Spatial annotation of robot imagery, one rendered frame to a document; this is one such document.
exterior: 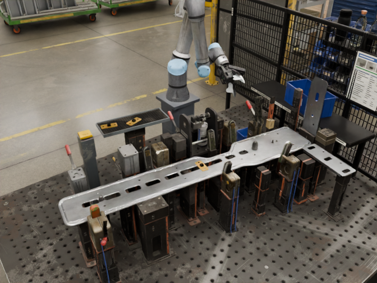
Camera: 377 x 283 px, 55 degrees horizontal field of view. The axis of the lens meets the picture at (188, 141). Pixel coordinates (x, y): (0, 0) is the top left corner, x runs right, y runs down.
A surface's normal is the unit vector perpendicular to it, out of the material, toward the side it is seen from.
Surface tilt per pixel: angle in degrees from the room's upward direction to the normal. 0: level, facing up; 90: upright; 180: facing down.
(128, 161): 90
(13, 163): 0
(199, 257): 0
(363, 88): 90
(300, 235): 0
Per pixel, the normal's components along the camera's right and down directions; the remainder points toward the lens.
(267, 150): 0.00, -0.84
